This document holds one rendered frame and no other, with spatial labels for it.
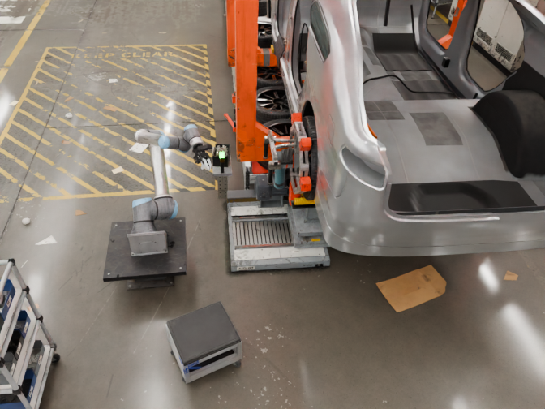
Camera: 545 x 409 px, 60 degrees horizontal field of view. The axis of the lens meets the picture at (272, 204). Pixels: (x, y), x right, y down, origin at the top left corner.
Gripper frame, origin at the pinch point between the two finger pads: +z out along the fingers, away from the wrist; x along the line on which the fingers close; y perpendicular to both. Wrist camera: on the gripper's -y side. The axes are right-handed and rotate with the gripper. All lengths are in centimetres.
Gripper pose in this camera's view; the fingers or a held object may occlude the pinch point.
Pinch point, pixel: (209, 168)
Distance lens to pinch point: 320.1
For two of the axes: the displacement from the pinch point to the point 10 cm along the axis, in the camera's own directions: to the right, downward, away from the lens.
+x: -6.8, 0.2, -7.3
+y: -6.2, 5.2, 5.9
